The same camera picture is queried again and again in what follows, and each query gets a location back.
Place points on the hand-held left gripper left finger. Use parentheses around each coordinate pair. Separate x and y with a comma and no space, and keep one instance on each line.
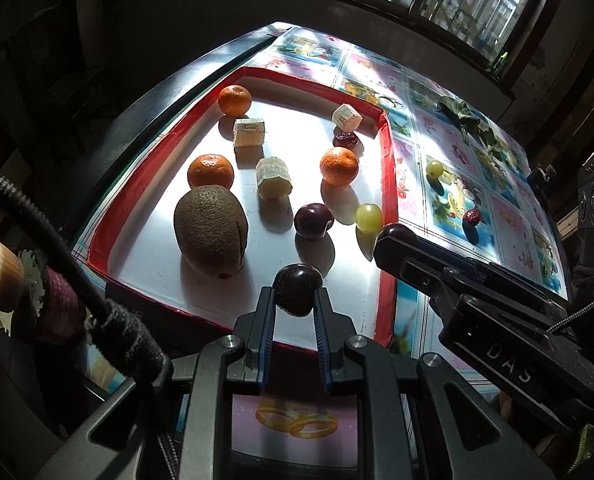
(267,341)

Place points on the black clamp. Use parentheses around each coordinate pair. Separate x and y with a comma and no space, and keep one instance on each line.
(541,177)

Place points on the red date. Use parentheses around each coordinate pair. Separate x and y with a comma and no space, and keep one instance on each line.
(347,140)
(472,217)

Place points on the fruit printed tablecloth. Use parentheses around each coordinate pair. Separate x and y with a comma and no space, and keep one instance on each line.
(512,240)

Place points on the green leaves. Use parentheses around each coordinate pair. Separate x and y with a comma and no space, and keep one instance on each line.
(459,110)

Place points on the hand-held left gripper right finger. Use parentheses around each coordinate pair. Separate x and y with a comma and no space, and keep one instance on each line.
(322,341)

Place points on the orange tangerine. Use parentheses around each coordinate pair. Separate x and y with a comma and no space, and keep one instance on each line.
(339,165)
(234,99)
(210,171)

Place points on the green grape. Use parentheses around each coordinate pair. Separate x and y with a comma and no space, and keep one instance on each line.
(434,168)
(368,216)

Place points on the small green bottle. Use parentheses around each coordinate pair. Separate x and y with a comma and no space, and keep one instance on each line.
(502,57)

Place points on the dark purple plum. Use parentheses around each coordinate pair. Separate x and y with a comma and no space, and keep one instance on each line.
(399,231)
(297,285)
(313,220)

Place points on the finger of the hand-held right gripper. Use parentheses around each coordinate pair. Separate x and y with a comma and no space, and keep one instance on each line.
(407,262)

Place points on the peeled banana piece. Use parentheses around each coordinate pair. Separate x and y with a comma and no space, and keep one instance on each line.
(274,178)

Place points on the red rimmed white tray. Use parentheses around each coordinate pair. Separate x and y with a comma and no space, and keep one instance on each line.
(157,260)

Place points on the brown kiwi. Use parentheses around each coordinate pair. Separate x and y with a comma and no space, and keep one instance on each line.
(207,230)

